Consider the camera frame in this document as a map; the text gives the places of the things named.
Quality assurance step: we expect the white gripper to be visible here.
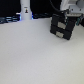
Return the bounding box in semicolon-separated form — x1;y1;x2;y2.
64;8;83;31

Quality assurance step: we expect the black kcup holder drawer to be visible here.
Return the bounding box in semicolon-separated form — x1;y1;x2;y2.
50;14;75;40

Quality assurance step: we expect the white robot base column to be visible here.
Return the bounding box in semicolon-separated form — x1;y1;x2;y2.
20;0;32;20

